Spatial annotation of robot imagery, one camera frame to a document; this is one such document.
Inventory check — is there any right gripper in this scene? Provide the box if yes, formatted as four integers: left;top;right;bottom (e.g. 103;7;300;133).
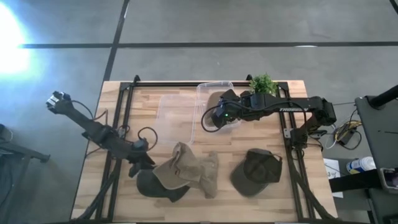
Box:
210;88;249;129

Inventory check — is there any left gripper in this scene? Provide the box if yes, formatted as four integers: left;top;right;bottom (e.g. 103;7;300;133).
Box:
126;146;156;179

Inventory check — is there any brown hat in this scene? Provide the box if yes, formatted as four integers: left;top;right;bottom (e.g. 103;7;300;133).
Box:
205;91;231;127

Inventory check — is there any khaki cloth hat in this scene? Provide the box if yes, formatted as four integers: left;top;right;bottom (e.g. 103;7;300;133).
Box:
195;151;220;200

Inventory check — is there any clear plastic container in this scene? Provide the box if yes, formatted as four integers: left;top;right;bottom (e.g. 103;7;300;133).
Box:
196;81;243;133

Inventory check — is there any dark green cap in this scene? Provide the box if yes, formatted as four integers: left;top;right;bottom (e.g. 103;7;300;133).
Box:
136;169;191;203

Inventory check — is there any small green plant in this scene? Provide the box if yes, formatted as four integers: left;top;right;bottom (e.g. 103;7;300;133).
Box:
248;73;279;96

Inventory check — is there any clear plastic lid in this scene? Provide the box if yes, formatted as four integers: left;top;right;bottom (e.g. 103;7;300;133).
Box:
154;94;198;145

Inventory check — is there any dark olive baseball cap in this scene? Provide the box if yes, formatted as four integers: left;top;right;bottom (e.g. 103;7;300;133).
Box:
229;148;284;198

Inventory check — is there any dark metal stand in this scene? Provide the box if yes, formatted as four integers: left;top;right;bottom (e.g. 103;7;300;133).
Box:
0;123;52;164

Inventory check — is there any black power adapter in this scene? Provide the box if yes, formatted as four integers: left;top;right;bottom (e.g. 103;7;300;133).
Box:
337;128;359;146

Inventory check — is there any white paper sheet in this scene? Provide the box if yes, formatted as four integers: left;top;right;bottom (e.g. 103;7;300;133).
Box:
323;157;345;199

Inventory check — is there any white blue spray can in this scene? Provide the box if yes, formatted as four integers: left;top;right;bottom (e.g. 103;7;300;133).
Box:
346;156;377;175

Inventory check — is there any grey cart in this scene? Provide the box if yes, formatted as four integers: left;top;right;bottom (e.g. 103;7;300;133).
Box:
354;95;398;224

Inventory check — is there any black pole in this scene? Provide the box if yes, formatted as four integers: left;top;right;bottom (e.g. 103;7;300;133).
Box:
369;84;398;110

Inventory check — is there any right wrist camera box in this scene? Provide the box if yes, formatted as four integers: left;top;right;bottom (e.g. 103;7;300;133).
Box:
217;104;233;121

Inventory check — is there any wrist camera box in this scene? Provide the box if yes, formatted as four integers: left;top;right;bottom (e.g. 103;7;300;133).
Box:
132;138;149;151
217;104;233;121

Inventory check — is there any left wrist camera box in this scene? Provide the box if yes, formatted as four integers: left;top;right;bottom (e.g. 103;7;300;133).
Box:
132;138;149;151

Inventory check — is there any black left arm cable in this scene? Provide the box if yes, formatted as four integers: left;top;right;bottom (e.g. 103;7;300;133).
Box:
136;126;159;152

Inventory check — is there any black aluminium frame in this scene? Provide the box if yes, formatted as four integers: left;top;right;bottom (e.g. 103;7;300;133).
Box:
70;74;340;223

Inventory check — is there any red cable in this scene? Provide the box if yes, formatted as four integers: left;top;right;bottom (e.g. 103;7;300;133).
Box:
92;108;109;126

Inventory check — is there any white cable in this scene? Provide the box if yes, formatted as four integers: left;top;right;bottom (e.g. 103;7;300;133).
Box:
324;123;339;150

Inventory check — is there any yellow cable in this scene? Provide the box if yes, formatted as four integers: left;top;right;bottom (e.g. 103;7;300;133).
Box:
333;120;363;135

